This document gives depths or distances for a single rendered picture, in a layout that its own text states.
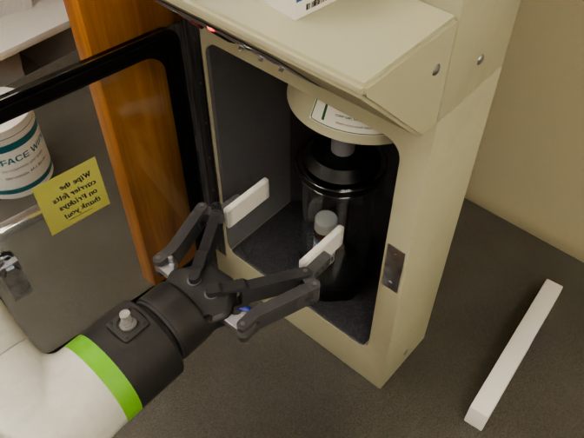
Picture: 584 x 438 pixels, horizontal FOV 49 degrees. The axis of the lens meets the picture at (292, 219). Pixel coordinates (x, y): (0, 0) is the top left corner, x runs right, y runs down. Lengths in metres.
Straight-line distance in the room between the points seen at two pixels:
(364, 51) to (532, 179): 0.71
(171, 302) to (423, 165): 0.27
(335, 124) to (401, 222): 0.12
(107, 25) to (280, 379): 0.51
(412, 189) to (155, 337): 0.27
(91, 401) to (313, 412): 0.39
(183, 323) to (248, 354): 0.33
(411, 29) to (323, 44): 0.06
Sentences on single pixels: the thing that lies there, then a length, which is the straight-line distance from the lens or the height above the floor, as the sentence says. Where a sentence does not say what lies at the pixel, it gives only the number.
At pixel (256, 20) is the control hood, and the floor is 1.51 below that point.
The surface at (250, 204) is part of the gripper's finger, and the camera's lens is 0.75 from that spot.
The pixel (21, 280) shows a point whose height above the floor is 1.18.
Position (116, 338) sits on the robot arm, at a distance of 0.60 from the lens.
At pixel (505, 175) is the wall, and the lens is 1.14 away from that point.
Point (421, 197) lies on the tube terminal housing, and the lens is 0.61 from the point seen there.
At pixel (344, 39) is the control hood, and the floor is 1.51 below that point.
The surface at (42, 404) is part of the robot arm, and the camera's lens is 0.58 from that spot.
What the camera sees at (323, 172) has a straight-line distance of 0.73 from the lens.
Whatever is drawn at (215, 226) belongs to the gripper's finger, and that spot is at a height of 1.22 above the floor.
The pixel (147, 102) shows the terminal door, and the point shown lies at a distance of 0.74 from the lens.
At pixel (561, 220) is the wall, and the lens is 1.14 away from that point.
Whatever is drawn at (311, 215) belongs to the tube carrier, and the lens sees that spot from 0.78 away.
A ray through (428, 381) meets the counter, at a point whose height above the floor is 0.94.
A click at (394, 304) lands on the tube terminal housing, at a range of 0.75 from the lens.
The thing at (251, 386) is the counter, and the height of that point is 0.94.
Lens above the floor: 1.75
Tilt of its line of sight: 48 degrees down
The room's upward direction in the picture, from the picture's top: straight up
